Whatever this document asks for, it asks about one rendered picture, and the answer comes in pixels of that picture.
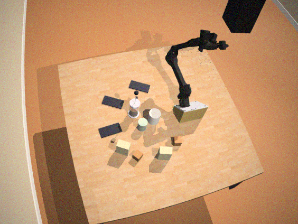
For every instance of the white cylinder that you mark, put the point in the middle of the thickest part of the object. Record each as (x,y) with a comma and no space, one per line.
(154,116)

